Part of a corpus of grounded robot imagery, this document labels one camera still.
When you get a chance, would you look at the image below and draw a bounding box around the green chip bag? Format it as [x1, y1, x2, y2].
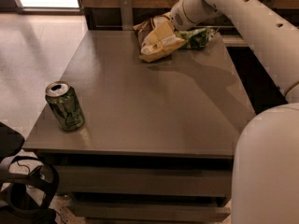
[176, 28, 216, 50]

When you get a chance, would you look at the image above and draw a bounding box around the brown chip bag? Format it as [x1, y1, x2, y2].
[134, 12, 186, 63]

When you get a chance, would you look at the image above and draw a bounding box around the green soda can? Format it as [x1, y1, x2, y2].
[45, 81, 85, 132]

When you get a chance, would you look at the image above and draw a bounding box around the right metal bracket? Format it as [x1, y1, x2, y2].
[263, 0, 277, 8]

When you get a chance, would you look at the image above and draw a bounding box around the lower grey drawer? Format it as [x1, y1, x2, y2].
[67, 202, 230, 223]

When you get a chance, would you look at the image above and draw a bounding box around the upper grey drawer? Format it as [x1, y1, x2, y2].
[56, 166, 232, 197]

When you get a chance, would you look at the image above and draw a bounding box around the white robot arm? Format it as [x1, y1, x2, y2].
[169, 0, 299, 224]

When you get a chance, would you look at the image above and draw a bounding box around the grey drawer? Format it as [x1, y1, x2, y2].
[67, 202, 230, 223]
[56, 166, 232, 197]

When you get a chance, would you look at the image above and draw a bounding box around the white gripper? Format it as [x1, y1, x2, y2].
[146, 0, 199, 45]

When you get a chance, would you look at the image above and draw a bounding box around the grey drawer cabinet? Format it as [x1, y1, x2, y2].
[24, 31, 254, 224]

